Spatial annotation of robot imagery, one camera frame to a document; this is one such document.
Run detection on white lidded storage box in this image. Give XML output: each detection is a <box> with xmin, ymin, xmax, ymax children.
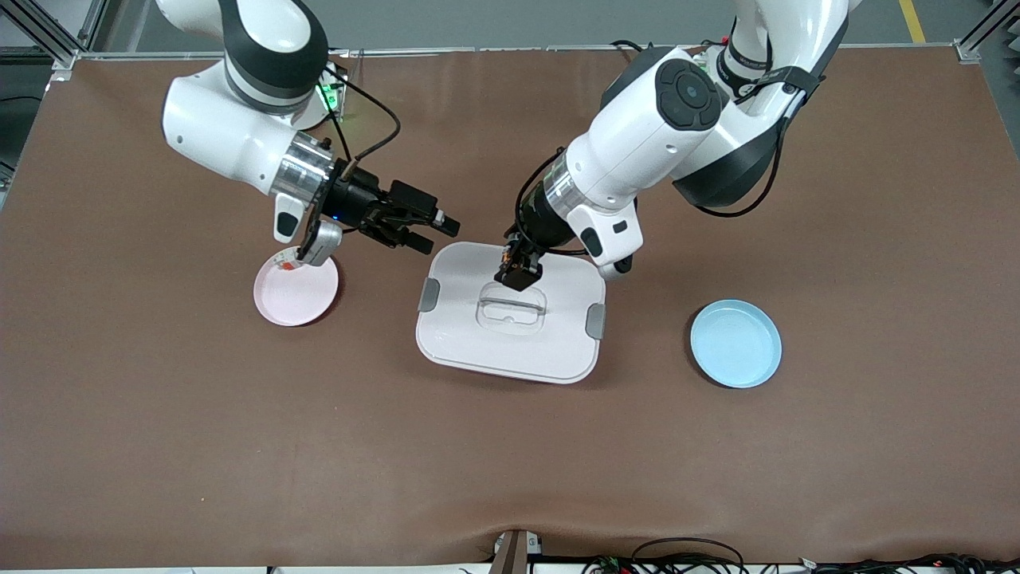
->
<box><xmin>415</xmin><ymin>242</ymin><xmax>607</xmax><ymax>385</ymax></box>

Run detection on pink plate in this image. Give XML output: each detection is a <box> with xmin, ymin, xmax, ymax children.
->
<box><xmin>253</xmin><ymin>245</ymin><xmax>339</xmax><ymax>328</ymax></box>

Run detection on brown table mat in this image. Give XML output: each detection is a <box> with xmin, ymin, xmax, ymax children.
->
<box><xmin>0</xmin><ymin>48</ymin><xmax>1020</xmax><ymax>571</ymax></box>

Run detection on light blue plate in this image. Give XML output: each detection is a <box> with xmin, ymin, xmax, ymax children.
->
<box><xmin>690</xmin><ymin>299</ymin><xmax>783</xmax><ymax>389</ymax></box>

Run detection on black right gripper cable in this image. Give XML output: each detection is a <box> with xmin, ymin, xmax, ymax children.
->
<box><xmin>319</xmin><ymin>64</ymin><xmax>402</xmax><ymax>172</ymax></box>

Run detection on silver table edge rail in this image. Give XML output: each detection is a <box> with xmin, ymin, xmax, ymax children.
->
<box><xmin>80</xmin><ymin>44</ymin><xmax>957</xmax><ymax>61</ymax></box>

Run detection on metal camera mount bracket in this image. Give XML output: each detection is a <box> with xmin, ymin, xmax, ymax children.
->
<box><xmin>490</xmin><ymin>529</ymin><xmax>544</xmax><ymax>574</ymax></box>

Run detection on tangled black cables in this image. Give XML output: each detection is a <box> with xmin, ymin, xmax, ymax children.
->
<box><xmin>582</xmin><ymin>538</ymin><xmax>750</xmax><ymax>574</ymax></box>

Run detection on black cable bundle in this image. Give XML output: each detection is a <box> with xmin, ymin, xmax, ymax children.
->
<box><xmin>797</xmin><ymin>552</ymin><xmax>1020</xmax><ymax>574</ymax></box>

